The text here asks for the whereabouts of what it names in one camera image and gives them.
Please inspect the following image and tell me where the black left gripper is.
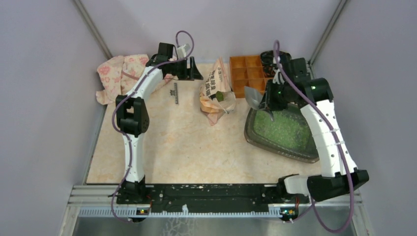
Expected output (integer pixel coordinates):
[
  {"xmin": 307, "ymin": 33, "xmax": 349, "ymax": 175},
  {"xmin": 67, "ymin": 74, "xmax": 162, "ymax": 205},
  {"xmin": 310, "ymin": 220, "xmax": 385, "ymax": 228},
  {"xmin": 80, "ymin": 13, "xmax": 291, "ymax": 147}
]
[{"xmin": 168, "ymin": 56, "xmax": 203, "ymax": 81}]

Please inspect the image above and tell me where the grey metal scoop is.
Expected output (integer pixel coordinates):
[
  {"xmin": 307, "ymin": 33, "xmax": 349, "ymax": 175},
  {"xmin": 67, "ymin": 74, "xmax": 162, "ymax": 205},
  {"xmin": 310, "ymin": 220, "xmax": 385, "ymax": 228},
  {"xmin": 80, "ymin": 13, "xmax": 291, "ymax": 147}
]
[{"xmin": 244, "ymin": 86, "xmax": 274, "ymax": 121}]

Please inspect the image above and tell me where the piano-key bag clip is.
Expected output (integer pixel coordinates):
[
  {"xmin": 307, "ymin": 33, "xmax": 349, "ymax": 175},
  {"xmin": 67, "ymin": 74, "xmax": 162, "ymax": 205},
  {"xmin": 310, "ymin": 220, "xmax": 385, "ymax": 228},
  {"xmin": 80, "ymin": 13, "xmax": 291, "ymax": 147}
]
[{"xmin": 170, "ymin": 83, "xmax": 179, "ymax": 105}]

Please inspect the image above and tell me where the orange cat litter bag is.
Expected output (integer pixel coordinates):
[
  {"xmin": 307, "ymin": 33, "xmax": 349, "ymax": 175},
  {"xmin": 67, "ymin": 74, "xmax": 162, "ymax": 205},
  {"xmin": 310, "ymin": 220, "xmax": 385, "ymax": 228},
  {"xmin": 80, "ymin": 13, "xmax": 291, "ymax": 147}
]
[{"xmin": 199, "ymin": 57, "xmax": 236, "ymax": 126}]

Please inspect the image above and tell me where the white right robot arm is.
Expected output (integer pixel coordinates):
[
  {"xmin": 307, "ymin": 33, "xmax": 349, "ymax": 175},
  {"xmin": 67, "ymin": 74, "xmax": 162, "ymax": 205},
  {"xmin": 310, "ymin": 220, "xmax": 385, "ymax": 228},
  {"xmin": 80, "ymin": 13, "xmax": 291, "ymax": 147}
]
[{"xmin": 259, "ymin": 59, "xmax": 370, "ymax": 203}]

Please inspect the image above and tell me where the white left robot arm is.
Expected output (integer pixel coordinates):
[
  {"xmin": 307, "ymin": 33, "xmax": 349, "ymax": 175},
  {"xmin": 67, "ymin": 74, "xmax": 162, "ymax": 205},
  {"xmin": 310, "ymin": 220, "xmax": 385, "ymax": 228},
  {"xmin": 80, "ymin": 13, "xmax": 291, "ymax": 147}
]
[{"xmin": 112, "ymin": 43, "xmax": 203, "ymax": 204}]

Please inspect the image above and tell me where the dark green litter box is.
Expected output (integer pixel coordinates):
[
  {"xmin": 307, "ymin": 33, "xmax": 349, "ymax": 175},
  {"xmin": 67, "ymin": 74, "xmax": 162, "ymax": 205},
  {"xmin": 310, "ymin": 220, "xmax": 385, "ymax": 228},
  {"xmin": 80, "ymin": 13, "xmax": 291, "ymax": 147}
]
[{"xmin": 244, "ymin": 104, "xmax": 319, "ymax": 163}]

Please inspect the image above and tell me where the dark cloth on tray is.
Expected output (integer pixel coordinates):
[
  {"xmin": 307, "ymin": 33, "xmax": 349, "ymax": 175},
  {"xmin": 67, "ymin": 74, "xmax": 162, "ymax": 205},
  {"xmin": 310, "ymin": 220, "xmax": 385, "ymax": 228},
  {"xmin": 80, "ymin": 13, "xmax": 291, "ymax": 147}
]
[{"xmin": 260, "ymin": 50, "xmax": 292, "ymax": 77}]

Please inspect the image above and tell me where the orange compartment tray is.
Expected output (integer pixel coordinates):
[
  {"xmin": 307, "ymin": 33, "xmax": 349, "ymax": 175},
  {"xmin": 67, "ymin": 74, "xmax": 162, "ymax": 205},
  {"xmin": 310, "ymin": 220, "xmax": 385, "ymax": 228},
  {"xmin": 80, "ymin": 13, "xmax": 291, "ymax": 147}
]
[{"xmin": 229, "ymin": 55, "xmax": 274, "ymax": 98}]

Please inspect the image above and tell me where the pink patterned cloth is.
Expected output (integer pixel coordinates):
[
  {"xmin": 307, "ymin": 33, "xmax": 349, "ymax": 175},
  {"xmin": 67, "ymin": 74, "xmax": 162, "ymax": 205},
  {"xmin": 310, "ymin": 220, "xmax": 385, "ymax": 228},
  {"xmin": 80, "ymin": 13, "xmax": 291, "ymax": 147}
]
[{"xmin": 95, "ymin": 54, "xmax": 177, "ymax": 106}]

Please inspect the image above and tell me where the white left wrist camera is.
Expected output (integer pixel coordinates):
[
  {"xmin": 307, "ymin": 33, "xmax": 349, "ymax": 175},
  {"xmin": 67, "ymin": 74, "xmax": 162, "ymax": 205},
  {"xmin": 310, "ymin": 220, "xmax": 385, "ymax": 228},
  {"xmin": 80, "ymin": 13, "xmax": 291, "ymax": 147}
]
[{"xmin": 176, "ymin": 43, "xmax": 191, "ymax": 59}]

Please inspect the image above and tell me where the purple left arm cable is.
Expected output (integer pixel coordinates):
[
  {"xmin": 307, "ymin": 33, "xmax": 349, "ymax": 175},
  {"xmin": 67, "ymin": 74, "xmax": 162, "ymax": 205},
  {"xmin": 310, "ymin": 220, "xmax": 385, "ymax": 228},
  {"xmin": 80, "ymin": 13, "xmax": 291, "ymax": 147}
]
[{"xmin": 111, "ymin": 30, "xmax": 195, "ymax": 224}]

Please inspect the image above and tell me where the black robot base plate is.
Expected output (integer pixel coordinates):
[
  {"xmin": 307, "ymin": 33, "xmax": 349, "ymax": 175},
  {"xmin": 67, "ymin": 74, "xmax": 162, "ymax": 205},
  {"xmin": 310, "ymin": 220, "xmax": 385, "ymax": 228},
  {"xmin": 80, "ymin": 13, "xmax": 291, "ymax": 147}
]
[{"xmin": 115, "ymin": 182, "xmax": 310, "ymax": 220}]

